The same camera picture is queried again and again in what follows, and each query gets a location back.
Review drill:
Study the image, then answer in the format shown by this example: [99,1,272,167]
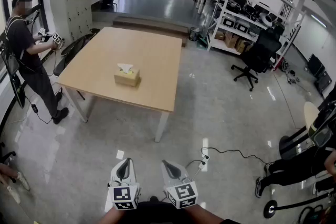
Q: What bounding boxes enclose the person's right forearm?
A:
[187,204,227,224]

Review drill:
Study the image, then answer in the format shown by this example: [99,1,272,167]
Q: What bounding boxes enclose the white table leg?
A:
[63,86,89,123]
[154,111,170,143]

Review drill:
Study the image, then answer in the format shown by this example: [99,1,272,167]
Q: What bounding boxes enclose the black round chair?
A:
[61,33,95,56]

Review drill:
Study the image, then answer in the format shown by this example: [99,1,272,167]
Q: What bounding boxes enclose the white shelving rack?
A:
[205,0,307,72]

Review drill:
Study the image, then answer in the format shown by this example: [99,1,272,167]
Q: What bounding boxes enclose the mesh trash bin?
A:
[188,27,201,42]

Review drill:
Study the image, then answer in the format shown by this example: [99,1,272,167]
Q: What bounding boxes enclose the person's left forearm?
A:
[98,208,125,224]

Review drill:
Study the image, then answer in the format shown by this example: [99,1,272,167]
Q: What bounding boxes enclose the black office chair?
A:
[230,25,286,92]

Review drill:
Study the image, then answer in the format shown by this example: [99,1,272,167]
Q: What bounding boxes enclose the round beige side table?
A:
[278,101,321,161]

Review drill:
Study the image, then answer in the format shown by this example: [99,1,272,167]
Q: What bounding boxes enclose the brown wooden steps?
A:
[112,16,190,48]

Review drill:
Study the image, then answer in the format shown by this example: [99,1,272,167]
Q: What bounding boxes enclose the black stanchion base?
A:
[262,188,336,219]

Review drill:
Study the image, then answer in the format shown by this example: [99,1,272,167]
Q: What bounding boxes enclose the white case black panel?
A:
[236,22,249,34]
[221,16,236,28]

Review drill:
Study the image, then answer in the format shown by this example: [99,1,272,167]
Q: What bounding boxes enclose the person's black clothing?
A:
[122,196,242,224]

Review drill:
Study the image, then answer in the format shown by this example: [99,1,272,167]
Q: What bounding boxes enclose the black chair beside table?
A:
[53,34,91,77]

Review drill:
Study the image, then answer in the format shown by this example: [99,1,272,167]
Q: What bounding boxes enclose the wooden tissue box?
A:
[113,67,141,88]

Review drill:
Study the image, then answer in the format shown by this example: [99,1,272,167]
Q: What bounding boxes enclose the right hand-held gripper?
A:
[161,159,198,210]

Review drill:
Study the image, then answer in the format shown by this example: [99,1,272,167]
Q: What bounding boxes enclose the black equipment case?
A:
[307,53,326,78]
[314,70,333,94]

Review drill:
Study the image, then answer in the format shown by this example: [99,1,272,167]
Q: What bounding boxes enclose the cardboard box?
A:
[236,37,253,54]
[224,31,240,49]

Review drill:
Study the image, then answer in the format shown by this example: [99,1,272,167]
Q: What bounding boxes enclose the black power cable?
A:
[200,147,274,166]

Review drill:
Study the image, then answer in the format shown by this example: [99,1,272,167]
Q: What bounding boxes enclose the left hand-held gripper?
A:
[107,157,141,211]

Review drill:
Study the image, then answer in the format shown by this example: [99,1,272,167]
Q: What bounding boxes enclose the white round device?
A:
[259,12,275,27]

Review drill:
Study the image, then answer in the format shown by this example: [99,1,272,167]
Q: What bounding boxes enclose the white tissue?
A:
[117,62,134,74]

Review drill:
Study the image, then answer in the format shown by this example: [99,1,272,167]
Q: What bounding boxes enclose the white power strip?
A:
[198,155,211,172]

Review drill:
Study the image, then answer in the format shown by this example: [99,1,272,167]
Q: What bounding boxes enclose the green dustpan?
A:
[196,34,209,49]

